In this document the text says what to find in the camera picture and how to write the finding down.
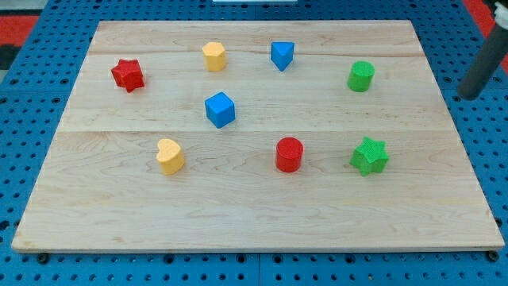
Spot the green star block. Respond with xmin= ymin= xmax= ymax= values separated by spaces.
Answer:
xmin=349 ymin=137 xmax=390 ymax=176

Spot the yellow hexagon block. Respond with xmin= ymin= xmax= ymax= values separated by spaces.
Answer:
xmin=202 ymin=41 xmax=227 ymax=72

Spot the green cylinder block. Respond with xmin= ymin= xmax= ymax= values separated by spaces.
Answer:
xmin=347 ymin=60 xmax=375 ymax=92

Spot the yellow heart block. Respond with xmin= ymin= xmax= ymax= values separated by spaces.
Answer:
xmin=156 ymin=138 xmax=185 ymax=176

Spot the blue triangle block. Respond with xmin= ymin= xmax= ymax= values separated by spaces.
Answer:
xmin=271 ymin=41 xmax=294 ymax=72

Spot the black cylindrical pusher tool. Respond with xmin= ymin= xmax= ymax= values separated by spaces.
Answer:
xmin=456 ymin=2 xmax=507 ymax=100

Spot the blue cube block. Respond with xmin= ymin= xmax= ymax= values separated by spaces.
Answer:
xmin=204 ymin=92 xmax=236 ymax=129

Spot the wooden board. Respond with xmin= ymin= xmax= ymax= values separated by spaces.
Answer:
xmin=12 ymin=20 xmax=505 ymax=253

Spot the red cylinder block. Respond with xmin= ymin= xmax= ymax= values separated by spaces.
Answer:
xmin=275 ymin=137 xmax=304 ymax=172

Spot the red star block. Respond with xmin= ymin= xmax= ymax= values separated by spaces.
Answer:
xmin=111 ymin=59 xmax=144 ymax=93

